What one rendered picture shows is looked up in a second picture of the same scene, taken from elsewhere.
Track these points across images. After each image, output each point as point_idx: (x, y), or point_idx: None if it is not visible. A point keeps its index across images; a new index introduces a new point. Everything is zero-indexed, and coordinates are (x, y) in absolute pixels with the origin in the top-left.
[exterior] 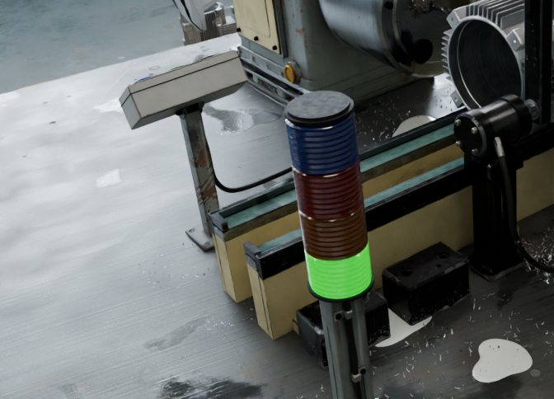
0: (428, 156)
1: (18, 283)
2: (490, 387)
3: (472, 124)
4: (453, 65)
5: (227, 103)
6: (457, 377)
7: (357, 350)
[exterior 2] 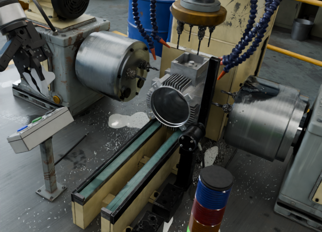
0: (147, 142)
1: None
2: None
3: (190, 139)
4: (151, 102)
5: (18, 112)
6: None
7: None
